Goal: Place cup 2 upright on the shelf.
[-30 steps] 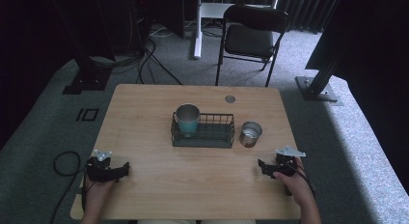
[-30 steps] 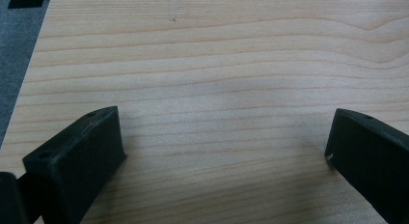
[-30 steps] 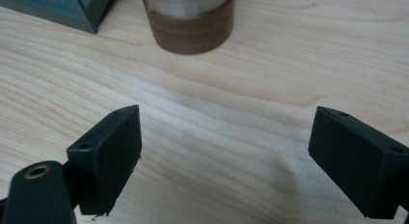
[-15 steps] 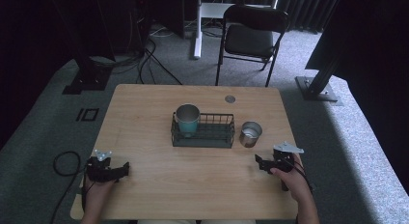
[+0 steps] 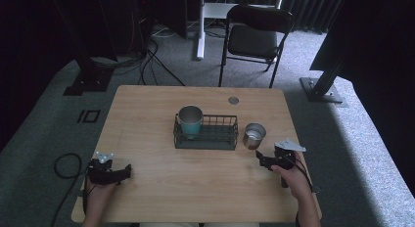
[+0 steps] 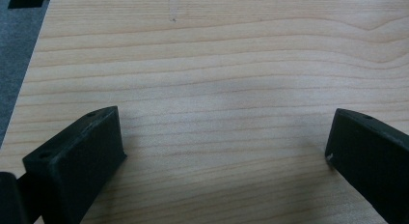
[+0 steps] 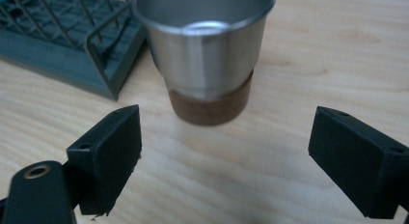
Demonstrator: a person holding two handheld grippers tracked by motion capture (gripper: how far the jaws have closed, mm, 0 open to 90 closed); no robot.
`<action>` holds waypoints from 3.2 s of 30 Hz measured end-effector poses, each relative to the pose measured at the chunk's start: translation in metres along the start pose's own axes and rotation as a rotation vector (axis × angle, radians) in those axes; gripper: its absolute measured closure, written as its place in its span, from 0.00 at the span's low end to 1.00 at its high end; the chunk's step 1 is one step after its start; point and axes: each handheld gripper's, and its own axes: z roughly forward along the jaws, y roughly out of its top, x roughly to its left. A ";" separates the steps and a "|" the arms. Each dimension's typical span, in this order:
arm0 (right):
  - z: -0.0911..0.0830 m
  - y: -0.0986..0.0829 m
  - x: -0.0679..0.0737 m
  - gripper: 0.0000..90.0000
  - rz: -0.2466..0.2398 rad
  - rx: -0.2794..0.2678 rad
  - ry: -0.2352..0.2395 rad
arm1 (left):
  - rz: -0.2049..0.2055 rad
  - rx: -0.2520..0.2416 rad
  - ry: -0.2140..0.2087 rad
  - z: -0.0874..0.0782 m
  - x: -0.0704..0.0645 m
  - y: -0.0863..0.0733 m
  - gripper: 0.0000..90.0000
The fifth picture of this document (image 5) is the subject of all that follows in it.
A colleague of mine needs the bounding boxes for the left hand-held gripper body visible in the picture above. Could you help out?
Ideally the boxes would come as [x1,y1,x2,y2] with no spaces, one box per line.
[86,151,119,186]

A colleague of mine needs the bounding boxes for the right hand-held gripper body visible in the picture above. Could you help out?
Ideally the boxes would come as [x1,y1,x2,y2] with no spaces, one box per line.
[269,138,307,189]

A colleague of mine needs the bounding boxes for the black wire basket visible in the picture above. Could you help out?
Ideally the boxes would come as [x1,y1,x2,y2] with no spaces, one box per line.
[172,113,240,152]

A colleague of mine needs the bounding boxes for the teal metal cup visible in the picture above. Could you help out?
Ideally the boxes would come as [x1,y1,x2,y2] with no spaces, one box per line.
[177,104,205,140]

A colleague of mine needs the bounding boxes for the person's left hand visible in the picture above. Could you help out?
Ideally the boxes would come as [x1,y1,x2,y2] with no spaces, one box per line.
[84,178,119,209]

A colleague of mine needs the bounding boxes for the person's right hand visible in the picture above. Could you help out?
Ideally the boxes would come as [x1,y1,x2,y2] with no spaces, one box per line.
[269,150,310,200]

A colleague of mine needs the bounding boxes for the silver steel cup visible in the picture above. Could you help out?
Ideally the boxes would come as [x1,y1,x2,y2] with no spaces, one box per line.
[242,122,267,151]

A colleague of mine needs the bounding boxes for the black stand with metal base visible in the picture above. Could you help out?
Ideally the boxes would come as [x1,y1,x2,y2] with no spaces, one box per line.
[299,52,349,109]

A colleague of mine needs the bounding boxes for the black folding chair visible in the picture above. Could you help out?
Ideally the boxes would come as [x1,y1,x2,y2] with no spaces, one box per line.
[217,4,295,89]

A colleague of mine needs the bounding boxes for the dark cloth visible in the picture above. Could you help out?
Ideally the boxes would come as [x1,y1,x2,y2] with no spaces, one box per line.
[308,0,415,196]

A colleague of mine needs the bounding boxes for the dark pleated curtain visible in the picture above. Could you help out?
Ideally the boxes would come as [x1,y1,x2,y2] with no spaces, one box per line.
[234,0,347,35]

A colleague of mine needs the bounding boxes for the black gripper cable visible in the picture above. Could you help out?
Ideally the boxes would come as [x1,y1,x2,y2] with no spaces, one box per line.
[283,155,322,227]
[50,153,99,227]

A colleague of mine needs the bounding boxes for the bundle of floor cables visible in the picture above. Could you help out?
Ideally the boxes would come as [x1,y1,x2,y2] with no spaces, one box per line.
[90,5,186,88]

